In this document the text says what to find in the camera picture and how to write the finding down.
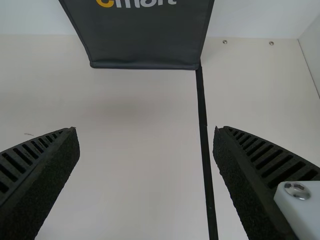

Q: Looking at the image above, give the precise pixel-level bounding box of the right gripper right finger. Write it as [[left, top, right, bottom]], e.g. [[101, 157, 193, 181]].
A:
[[212, 125, 320, 240]]

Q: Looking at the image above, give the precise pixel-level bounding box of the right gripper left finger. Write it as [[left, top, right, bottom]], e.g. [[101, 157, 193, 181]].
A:
[[0, 126, 81, 240]]

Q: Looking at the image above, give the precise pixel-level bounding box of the black strip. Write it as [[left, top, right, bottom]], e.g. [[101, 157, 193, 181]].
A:
[[195, 63, 220, 240]]

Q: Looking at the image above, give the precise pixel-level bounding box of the dark grey bag with straps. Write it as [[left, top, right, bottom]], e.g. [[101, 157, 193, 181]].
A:
[[57, 0, 214, 71]]

